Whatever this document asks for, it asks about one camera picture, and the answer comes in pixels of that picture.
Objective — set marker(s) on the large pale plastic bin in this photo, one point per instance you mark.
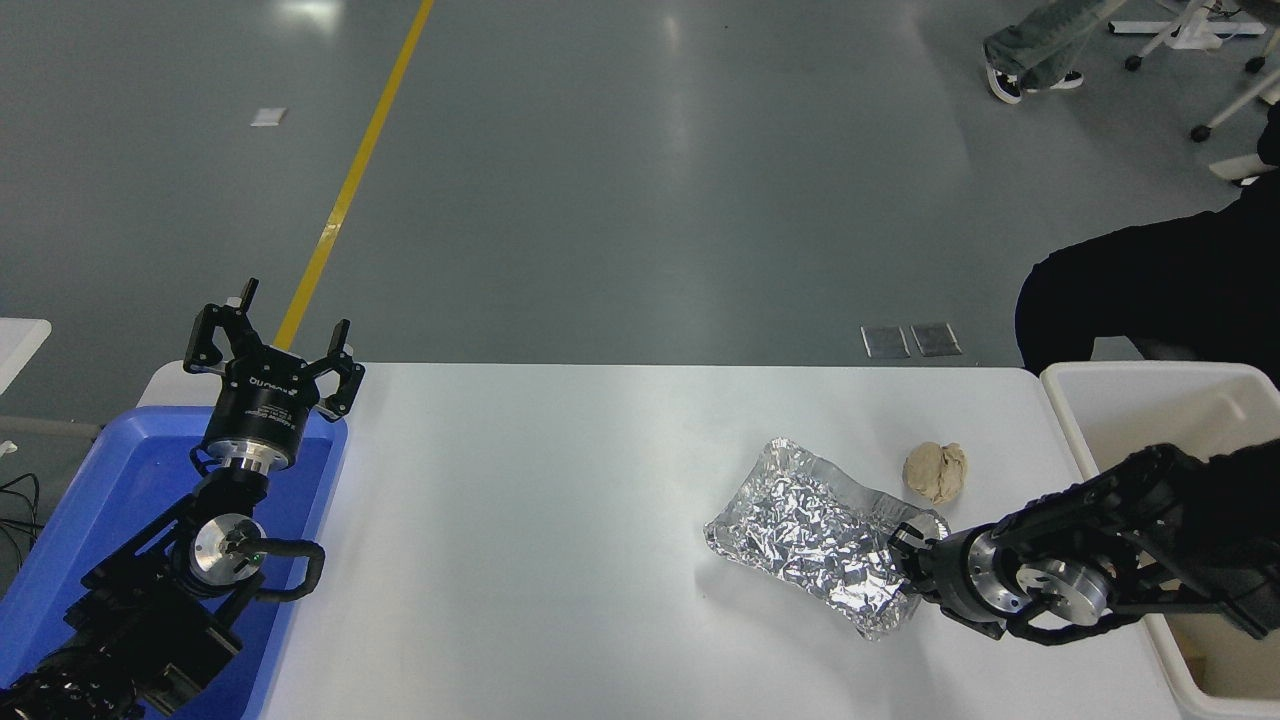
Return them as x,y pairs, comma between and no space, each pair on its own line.
1110,410

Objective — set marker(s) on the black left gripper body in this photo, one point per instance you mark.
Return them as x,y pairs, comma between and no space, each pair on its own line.
262,405

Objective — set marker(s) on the white paper scrap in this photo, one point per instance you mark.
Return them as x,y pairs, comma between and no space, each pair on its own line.
268,116

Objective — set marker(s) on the brown cardboard scrap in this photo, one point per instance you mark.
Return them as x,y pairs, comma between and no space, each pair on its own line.
1195,660

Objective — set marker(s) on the metal floor plate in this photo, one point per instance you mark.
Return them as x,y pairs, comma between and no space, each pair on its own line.
936,339
886,341

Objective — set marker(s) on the white side table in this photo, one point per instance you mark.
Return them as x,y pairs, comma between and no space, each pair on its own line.
18,345

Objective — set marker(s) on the blue plastic tray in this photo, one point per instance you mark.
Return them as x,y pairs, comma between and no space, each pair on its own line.
110,490

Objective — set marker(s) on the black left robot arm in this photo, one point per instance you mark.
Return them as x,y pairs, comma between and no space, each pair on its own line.
150,610

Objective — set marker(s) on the standing person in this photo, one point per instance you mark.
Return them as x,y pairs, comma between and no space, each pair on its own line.
1040,45

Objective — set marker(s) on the white wheeled chair base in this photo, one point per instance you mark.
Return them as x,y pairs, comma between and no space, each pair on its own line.
1240,108
1185,28

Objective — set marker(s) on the crumpled tan paper ball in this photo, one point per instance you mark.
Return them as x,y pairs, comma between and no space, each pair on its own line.
938,472

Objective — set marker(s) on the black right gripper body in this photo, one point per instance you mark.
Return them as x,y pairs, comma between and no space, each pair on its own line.
945,575

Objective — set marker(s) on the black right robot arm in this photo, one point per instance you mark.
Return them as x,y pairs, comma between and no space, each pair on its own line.
1130,500

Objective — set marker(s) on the silver foil tray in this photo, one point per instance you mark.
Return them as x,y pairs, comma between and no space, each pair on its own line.
800,525

